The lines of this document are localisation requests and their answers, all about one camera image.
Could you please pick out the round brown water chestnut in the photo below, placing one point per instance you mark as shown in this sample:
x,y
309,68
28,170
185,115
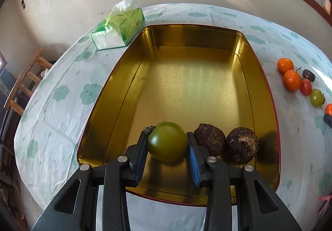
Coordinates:
x,y
242,145

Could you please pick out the wooden chair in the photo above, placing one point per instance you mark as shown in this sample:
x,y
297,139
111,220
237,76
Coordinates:
x,y
26,72

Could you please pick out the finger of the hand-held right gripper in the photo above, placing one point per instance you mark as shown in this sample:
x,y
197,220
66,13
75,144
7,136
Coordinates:
x,y
328,120

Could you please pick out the light green tomato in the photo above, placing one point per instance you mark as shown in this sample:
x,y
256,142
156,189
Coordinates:
x,y
316,98

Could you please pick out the dark brown water chestnut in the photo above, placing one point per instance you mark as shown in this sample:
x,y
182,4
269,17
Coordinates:
x,y
210,137

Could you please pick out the dark furniture frame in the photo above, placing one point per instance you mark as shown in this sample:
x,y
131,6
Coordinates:
x,y
6,129

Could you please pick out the green tissue box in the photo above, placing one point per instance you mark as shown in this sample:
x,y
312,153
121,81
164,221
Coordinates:
x,y
127,26

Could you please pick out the white round object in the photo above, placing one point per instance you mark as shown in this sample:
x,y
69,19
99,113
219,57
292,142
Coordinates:
x,y
42,73

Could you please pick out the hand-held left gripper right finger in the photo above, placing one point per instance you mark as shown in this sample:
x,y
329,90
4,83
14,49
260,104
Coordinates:
x,y
193,163

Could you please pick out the red tomato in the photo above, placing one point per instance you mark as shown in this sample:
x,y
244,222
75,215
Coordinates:
x,y
306,87

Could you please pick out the wall switch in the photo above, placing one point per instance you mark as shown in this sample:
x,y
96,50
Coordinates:
x,y
23,4

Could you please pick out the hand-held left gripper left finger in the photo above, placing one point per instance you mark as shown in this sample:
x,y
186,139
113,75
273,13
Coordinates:
x,y
140,166

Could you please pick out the gold metal tin tray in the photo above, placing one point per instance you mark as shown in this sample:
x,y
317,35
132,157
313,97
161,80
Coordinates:
x,y
186,85

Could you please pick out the orange mandarin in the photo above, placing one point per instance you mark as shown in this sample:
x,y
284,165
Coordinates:
x,y
329,109
285,65
292,80

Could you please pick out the dark green tomato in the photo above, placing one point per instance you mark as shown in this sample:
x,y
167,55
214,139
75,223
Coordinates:
x,y
167,142

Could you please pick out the large side window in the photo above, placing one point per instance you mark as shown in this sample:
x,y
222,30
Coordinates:
x,y
3,63

